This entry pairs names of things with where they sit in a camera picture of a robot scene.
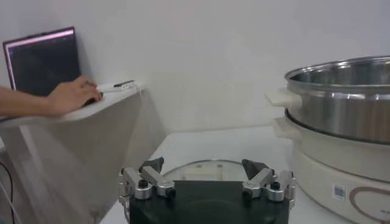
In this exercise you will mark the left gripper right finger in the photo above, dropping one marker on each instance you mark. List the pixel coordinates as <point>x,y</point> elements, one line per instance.
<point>274,190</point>

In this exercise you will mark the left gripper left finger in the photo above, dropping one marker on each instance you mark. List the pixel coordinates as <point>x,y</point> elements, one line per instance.
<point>146,188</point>

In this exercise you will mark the person's forearm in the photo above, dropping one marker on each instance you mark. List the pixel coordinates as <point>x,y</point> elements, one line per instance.
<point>24,103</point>

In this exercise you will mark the stainless steel steamer basket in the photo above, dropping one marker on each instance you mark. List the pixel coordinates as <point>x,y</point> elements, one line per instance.
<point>341,109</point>

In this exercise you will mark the person's hand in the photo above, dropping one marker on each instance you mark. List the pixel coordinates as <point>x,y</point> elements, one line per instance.
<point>71,97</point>

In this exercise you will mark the cream electric pot base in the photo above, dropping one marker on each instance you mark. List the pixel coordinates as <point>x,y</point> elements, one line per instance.
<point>323,170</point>

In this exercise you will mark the white side desk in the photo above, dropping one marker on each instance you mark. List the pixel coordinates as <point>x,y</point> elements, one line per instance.
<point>76,158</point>

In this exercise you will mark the small black and white device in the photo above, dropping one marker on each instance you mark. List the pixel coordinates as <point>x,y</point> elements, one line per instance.
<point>123,83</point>

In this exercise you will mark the black laptop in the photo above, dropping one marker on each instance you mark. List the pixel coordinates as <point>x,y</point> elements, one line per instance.
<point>42,64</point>

